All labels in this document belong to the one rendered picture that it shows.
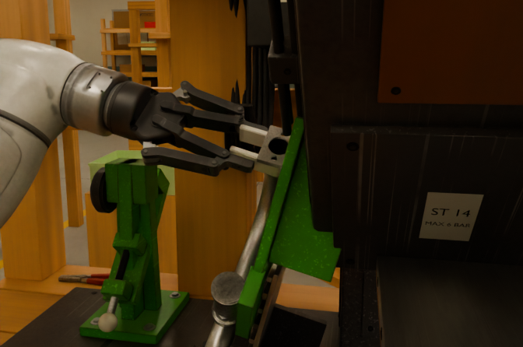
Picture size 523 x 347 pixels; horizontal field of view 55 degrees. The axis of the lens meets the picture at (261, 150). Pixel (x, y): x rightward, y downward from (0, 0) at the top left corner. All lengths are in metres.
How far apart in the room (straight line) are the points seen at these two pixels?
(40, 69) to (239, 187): 0.40
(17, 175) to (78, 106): 0.11
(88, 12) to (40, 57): 11.04
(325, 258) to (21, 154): 0.39
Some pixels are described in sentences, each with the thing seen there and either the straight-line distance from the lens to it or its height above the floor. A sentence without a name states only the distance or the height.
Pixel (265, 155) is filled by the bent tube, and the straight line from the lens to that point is 0.61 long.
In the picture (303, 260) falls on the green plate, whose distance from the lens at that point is 0.54.
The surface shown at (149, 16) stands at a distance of 11.18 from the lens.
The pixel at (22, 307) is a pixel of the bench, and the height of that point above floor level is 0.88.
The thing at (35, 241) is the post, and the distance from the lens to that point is 1.13.
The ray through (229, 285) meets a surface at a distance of 0.56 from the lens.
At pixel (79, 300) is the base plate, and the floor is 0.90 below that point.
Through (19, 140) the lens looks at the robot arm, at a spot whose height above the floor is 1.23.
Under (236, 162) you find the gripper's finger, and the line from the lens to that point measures 0.62.
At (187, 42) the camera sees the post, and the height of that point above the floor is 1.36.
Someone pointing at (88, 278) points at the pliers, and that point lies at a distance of 1.11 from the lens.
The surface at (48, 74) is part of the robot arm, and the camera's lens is 0.70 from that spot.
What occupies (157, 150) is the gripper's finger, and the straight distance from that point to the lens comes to 0.63.
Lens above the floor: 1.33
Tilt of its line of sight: 10 degrees down
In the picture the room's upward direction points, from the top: straight up
